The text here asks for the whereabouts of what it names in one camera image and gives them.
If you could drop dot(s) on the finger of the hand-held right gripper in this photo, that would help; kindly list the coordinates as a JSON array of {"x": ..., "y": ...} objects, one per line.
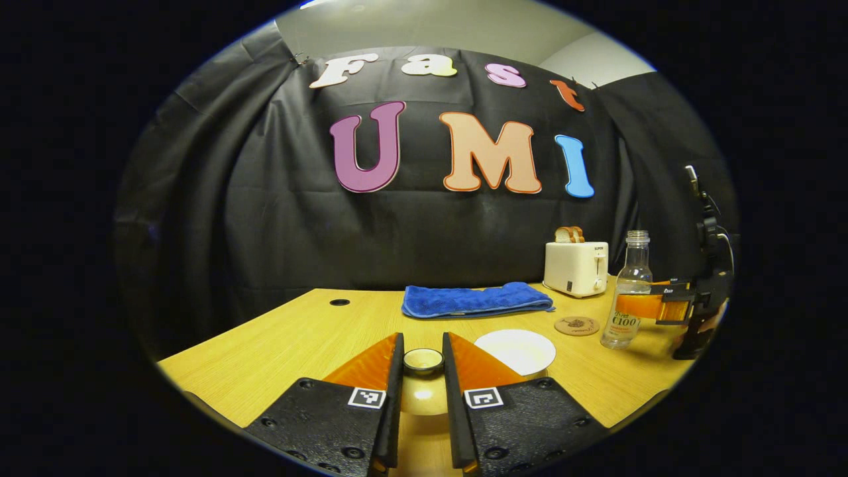
[
  {"x": 669, "y": 287},
  {"x": 662, "y": 308}
]

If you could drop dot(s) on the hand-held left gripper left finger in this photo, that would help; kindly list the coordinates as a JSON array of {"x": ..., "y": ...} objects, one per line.
[{"x": 395, "y": 397}]

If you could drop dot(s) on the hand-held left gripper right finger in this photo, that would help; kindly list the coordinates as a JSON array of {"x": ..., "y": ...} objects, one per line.
[{"x": 450, "y": 397}]

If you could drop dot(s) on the clear glass water bottle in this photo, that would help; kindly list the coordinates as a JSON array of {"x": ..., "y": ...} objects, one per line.
[{"x": 626, "y": 311}]

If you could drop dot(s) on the cream ceramic teacup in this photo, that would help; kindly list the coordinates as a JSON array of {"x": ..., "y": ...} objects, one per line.
[{"x": 517, "y": 351}]

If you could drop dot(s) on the round cork coaster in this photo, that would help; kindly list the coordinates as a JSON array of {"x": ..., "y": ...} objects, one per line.
[{"x": 576, "y": 326}]

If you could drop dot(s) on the white toaster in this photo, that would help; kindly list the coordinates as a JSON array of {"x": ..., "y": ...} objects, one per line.
[{"x": 573, "y": 268}]

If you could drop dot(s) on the blue towel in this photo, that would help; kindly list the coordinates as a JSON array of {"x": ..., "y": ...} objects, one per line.
[{"x": 470, "y": 301}]

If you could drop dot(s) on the toast bread slice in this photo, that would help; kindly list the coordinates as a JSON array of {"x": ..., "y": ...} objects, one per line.
[
  {"x": 563, "y": 235},
  {"x": 578, "y": 233}
]

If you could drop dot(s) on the black backdrop cloth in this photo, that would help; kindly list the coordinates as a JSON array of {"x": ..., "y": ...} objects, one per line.
[{"x": 265, "y": 232}]

